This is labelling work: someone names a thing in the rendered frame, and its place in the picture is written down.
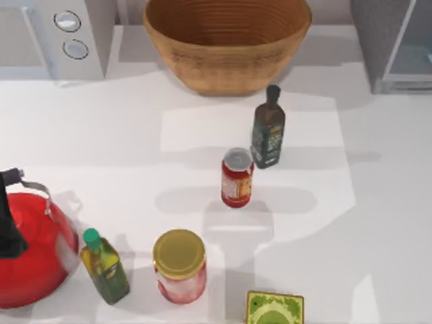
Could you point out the red and white can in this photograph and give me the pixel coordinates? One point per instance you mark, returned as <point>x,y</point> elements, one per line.
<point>237,182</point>

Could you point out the dark olive oil bottle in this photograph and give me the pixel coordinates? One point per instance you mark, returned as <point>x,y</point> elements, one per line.
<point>268,135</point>

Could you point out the gold lidded red jar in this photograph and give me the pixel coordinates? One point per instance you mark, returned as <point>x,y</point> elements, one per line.
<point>180,266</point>

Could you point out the woven wooden basket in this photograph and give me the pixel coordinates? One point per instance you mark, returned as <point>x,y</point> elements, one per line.
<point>226,50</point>

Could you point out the green capped oil bottle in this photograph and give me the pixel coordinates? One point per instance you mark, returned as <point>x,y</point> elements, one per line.
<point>106,266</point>

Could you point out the green and yellow box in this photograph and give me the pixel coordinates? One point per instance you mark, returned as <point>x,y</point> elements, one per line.
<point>275,308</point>

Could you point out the small microwave knob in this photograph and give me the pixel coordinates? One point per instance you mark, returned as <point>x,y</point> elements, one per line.
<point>75,49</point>

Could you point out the red kettle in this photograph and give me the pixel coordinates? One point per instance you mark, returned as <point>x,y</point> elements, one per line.
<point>30,249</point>

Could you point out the large microwave knob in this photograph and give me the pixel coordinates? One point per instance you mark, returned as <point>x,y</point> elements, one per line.
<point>67,20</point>

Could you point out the grey cabinet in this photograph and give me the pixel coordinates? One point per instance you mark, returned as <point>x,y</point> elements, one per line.
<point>391,44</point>

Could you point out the pale microwave oven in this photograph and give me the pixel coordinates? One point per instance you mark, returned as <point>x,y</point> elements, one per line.
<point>40,40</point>

